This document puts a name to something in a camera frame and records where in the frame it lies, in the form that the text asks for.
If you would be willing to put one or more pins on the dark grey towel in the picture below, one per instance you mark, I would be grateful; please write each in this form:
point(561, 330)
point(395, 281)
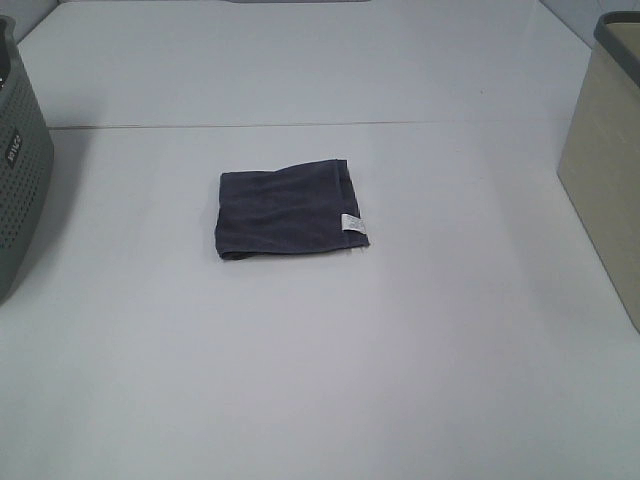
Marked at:
point(304, 209)

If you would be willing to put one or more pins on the beige plastic bin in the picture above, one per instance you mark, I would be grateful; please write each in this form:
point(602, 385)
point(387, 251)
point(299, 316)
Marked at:
point(599, 166)

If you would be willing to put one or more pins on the grey perforated plastic basket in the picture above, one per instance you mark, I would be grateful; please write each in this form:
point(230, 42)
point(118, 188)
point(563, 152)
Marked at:
point(27, 155)

